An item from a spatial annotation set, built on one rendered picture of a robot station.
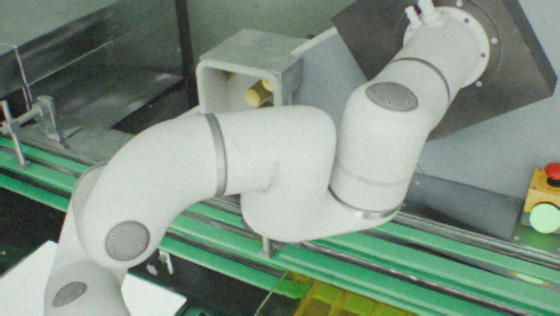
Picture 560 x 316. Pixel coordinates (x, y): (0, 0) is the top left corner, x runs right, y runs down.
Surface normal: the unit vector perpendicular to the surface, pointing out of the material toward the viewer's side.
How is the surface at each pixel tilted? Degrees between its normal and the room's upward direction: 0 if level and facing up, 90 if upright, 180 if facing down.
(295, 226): 48
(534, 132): 0
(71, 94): 90
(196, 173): 70
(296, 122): 79
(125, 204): 60
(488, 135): 0
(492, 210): 90
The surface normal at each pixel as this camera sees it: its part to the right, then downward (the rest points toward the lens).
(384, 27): -0.48, 0.50
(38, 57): 0.88, 0.24
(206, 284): -0.03, -0.83
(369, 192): -0.18, 0.61
